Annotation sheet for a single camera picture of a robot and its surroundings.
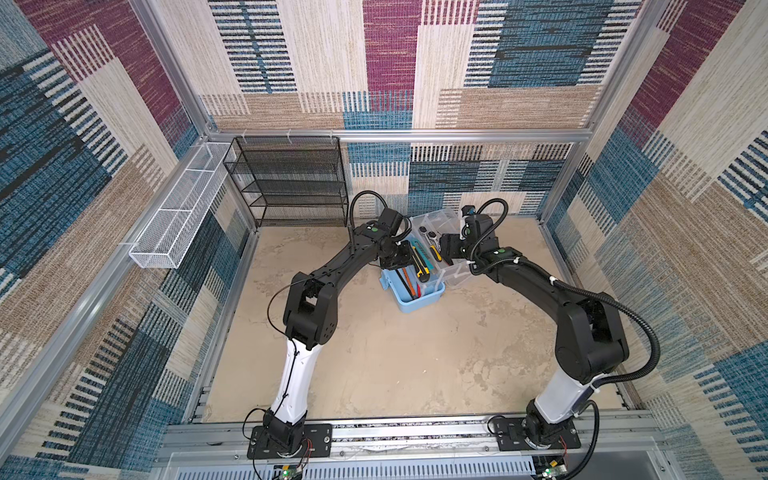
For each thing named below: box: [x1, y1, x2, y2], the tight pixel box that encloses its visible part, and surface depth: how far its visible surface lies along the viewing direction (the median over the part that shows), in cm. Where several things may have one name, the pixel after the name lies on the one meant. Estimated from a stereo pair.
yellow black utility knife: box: [411, 246, 430, 283], surface depth 96 cm
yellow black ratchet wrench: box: [428, 238, 443, 262], surface depth 93 cm
